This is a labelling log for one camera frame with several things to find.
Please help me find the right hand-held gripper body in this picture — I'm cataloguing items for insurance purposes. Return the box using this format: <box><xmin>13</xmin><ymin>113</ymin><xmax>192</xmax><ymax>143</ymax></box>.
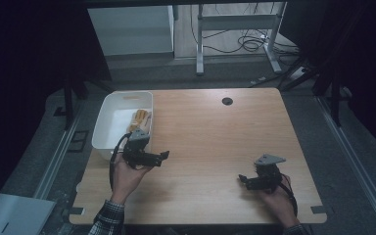
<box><xmin>253</xmin><ymin>153</ymin><xmax>288</xmax><ymax>194</ymax></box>

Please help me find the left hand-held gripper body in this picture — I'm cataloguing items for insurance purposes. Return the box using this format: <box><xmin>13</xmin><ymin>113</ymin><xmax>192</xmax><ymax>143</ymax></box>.
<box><xmin>122</xmin><ymin>127</ymin><xmax>152</xmax><ymax>170</ymax></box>

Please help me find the grey metal desk frame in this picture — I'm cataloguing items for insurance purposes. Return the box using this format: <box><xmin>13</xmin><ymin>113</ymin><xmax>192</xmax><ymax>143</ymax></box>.
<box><xmin>195</xmin><ymin>1</ymin><xmax>288</xmax><ymax>76</ymax></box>

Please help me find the tangle of black floor cables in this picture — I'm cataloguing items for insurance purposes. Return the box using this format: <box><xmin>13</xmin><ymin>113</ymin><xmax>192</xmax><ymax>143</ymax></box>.
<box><xmin>190</xmin><ymin>3</ymin><xmax>301</xmax><ymax>57</ymax></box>

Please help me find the black floor frame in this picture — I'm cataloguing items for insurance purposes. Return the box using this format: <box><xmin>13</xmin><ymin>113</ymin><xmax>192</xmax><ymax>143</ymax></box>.
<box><xmin>67</xmin><ymin>129</ymin><xmax>90</xmax><ymax>154</ymax></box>

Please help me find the white power strip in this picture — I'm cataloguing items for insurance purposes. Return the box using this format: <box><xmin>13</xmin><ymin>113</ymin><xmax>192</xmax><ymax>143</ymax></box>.
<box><xmin>288</xmin><ymin>66</ymin><xmax>308</xmax><ymax>81</ymax></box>

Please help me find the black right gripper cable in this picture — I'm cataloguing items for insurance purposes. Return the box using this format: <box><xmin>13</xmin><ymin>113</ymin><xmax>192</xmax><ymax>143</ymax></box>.
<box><xmin>278</xmin><ymin>175</ymin><xmax>300</xmax><ymax>217</ymax></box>

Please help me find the black metal stand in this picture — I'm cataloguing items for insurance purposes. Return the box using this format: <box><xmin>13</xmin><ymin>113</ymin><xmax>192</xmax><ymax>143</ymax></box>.
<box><xmin>312</xmin><ymin>57</ymin><xmax>352</xmax><ymax>128</ymax></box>
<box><xmin>53</xmin><ymin>73</ymin><xmax>91</xmax><ymax>131</ymax></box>

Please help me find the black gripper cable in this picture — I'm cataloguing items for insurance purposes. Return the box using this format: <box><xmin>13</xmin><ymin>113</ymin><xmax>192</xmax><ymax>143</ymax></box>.
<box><xmin>109</xmin><ymin>132</ymin><xmax>132</xmax><ymax>193</ymax></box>
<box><xmin>278</xmin><ymin>175</ymin><xmax>300</xmax><ymax>217</ymax></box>

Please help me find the person's left hand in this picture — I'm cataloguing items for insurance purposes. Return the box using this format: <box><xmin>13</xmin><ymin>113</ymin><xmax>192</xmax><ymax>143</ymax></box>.
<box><xmin>110</xmin><ymin>152</ymin><xmax>153</xmax><ymax>206</ymax></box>

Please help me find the white flat board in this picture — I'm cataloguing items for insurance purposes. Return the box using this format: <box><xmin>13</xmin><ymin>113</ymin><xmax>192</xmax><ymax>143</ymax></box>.
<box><xmin>0</xmin><ymin>192</ymin><xmax>58</xmax><ymax>235</ymax></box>

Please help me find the metal floor rail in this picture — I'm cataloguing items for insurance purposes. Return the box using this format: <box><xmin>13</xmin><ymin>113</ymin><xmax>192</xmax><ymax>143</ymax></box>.
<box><xmin>33</xmin><ymin>100</ymin><xmax>86</xmax><ymax>201</ymax></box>
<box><xmin>315</xmin><ymin>95</ymin><xmax>376</xmax><ymax>235</ymax></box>

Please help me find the person's right hand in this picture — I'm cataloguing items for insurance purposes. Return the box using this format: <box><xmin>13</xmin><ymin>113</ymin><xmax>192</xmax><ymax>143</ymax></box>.
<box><xmin>259</xmin><ymin>173</ymin><xmax>301</xmax><ymax>229</ymax></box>

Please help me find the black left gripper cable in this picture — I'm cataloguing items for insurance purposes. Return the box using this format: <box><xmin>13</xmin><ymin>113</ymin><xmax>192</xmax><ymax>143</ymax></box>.
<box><xmin>109</xmin><ymin>132</ymin><xmax>132</xmax><ymax>193</ymax></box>

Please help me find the white cabinet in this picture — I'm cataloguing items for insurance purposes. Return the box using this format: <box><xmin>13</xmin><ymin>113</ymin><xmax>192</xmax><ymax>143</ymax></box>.
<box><xmin>87</xmin><ymin>5</ymin><xmax>175</xmax><ymax>57</ymax></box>

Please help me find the white plastic bin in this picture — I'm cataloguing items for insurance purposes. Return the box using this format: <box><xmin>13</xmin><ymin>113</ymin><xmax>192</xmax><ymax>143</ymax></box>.
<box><xmin>90</xmin><ymin>90</ymin><xmax>155</xmax><ymax>162</ymax></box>

